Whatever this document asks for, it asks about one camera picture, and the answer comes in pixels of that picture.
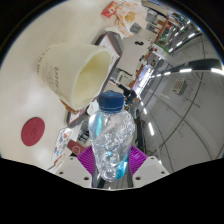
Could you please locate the clear plastic food bag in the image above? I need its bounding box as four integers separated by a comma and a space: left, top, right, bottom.
113, 1, 148, 38

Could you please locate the colourful printed leaflet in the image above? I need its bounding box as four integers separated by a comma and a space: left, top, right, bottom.
50, 127, 74, 168

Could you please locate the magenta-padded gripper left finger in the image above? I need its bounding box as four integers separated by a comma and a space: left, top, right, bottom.
54, 145, 98, 188

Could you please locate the flat round red coaster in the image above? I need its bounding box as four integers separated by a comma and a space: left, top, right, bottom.
20, 116, 46, 147

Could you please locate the person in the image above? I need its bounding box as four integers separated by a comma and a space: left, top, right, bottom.
118, 83, 138, 101

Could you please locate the cream mug with brown handle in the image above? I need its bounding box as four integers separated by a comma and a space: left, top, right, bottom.
35, 42, 114, 112

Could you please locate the ceiling air conditioner unit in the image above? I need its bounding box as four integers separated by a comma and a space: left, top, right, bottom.
171, 79, 188, 96

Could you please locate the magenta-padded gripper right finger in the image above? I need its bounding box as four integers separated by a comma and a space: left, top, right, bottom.
127, 145, 170, 188

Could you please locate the beige chair with round hole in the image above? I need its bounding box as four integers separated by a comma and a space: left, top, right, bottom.
118, 34, 151, 73

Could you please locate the clear blue-capped water bottle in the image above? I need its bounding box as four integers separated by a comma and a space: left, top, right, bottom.
87, 91, 137, 183

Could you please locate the group of ceiling lights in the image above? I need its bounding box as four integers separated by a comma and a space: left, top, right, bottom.
143, 19, 224, 141

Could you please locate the group of beige chairs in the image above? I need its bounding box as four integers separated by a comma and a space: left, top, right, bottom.
129, 6, 174, 51

